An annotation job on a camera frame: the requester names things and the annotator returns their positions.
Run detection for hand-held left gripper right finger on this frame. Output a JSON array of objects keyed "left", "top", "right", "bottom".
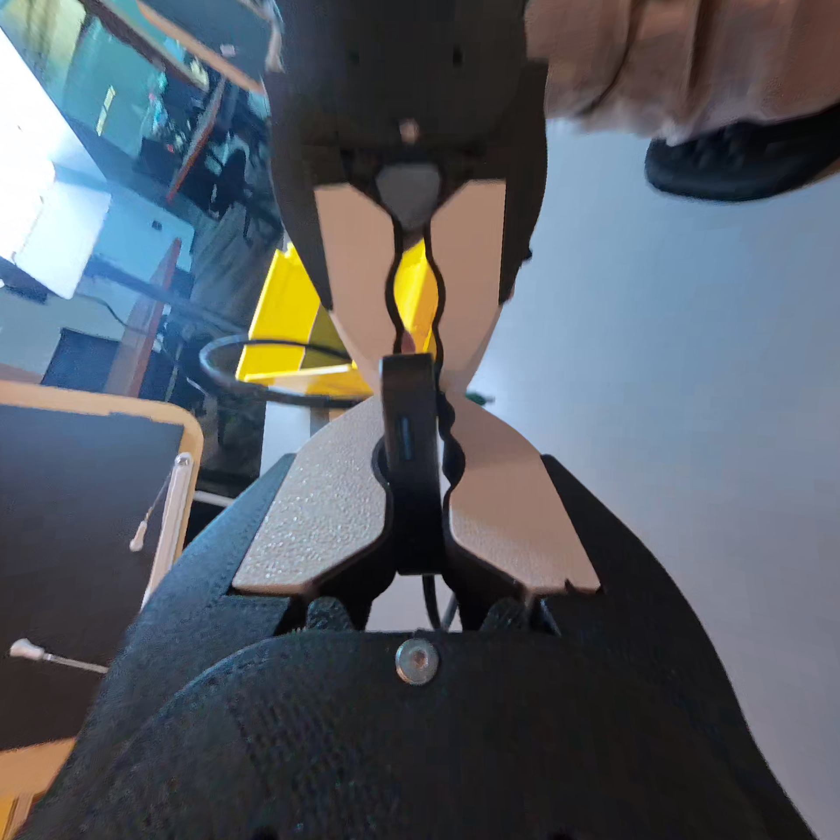
[{"left": 443, "top": 390, "right": 603, "bottom": 599}]

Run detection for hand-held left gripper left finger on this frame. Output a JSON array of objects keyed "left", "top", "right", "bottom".
[{"left": 233, "top": 394, "right": 396, "bottom": 599}]

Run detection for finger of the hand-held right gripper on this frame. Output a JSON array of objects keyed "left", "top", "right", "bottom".
[
  {"left": 426, "top": 179, "right": 510, "bottom": 395},
  {"left": 317, "top": 182, "right": 409, "bottom": 361}
]

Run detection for yellow plastic bin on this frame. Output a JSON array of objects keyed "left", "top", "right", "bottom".
[{"left": 235, "top": 239, "right": 443, "bottom": 403}]

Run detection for person's right forearm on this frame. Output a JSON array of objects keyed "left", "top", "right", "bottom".
[{"left": 523, "top": 0, "right": 840, "bottom": 148}]

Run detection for white tipped pin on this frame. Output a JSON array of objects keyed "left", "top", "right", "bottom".
[
  {"left": 10, "top": 638, "right": 109, "bottom": 678},
  {"left": 128, "top": 453, "right": 181, "bottom": 553}
]

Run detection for black panel with wooden rim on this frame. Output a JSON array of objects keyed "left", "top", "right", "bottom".
[
  {"left": 77, "top": 0, "right": 279, "bottom": 95},
  {"left": 0, "top": 380, "right": 206, "bottom": 791}
]

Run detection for black foam pad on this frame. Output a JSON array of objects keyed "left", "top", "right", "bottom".
[{"left": 642, "top": 116, "right": 840, "bottom": 206}]

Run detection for bright softbox light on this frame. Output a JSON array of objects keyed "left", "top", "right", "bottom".
[{"left": 0, "top": 27, "right": 114, "bottom": 305}]

